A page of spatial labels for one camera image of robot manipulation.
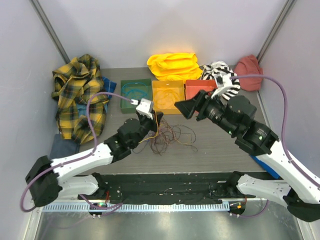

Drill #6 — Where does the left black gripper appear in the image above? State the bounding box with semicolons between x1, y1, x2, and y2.
131;109;163;148

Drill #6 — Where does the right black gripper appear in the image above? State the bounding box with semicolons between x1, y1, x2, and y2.
174;88;238;136

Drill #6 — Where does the yellow grey banded cable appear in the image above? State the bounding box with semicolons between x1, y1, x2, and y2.
137;109;163;145

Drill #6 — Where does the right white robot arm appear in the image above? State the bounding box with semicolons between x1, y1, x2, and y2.
174;90;320;222

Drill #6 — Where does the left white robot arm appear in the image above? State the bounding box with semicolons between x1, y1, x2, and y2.
25;110;164;208

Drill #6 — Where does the green plastic bin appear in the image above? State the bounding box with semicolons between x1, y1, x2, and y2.
120;78;153;114

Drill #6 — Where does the black white striped cloth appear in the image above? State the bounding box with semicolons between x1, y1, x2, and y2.
200;61;241;101

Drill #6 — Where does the blue checked cloth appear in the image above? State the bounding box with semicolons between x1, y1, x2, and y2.
101;76;117;93

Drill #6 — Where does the red plastic bin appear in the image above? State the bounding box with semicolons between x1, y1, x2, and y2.
185;79;217;100

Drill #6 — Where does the pink red cloth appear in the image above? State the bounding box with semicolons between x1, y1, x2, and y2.
234;54;263;92

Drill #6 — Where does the yellow plastic bin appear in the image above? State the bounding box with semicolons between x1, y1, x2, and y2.
152;80;185;115

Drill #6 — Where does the blue cloth right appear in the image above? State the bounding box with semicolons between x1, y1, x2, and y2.
250;155;280;179

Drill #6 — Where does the black base mat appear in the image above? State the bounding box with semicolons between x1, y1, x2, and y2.
86;172;245;205

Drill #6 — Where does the grey blue folded cloth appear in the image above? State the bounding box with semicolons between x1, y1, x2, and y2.
49;133;80;160

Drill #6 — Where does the yellow cloth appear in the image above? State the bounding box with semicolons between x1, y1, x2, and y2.
146;52;202;83

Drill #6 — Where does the yellow plaid shirt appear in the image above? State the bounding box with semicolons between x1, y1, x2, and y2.
51;54;110;145

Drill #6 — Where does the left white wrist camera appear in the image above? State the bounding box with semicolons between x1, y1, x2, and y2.
130;98;154;120

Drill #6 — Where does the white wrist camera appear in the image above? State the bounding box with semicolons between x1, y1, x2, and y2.
130;98;154;120
211;74;233;99

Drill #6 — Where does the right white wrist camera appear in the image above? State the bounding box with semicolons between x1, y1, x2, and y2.
211;74;233;99

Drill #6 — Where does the tangled dark cables pile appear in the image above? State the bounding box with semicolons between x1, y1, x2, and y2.
132;118;199;156

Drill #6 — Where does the blue cable in bin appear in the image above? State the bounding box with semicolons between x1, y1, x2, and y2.
121;82;148;101

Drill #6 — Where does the white slotted cable duct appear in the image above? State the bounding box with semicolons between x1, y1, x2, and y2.
42;201;230;213

